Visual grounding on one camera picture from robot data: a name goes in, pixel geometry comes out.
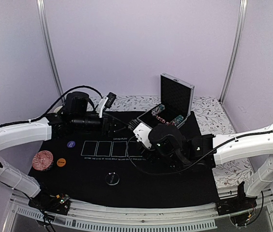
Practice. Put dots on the aluminium poker chip case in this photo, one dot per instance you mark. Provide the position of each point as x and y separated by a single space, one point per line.
176 95

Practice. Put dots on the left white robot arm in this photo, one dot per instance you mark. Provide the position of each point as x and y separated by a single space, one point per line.
46 127

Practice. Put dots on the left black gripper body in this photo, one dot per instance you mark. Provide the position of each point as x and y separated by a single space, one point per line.
80 122

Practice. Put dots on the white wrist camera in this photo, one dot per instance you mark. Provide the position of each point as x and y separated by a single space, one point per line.
105 103
141 132

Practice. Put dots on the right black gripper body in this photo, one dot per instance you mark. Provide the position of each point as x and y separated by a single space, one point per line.
174 164

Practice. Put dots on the poker chip row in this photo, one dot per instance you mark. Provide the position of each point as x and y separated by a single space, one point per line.
157 110
177 120

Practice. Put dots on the red patterned round tin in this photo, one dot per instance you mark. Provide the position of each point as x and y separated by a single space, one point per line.
43 161

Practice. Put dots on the purple small blind button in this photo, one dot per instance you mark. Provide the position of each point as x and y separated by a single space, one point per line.
71 144

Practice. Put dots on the aluminium frame post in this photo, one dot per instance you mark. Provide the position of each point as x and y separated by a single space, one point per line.
48 45
235 48

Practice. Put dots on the orange big blind button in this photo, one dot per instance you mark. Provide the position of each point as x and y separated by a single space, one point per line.
61 162

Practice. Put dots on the left aluminium frame post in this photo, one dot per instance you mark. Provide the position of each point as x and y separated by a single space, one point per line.
48 45

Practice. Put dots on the red dice row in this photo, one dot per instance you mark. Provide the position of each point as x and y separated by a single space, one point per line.
161 119

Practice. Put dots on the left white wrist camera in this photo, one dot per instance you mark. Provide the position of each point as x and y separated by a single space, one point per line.
105 103

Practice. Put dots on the right aluminium frame post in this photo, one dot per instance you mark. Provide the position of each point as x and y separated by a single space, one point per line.
235 48

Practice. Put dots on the black poker table mat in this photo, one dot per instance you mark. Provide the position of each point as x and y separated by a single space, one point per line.
143 183

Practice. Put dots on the clear dealer button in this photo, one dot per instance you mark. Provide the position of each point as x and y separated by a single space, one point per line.
112 178

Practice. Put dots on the small green circuit board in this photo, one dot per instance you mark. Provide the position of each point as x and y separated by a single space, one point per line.
62 198

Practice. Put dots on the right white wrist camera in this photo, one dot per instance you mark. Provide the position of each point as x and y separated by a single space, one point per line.
141 132

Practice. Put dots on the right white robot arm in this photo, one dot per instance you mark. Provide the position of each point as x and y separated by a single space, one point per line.
220 149

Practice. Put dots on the cream ceramic mug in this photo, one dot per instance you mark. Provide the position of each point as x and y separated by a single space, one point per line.
57 109

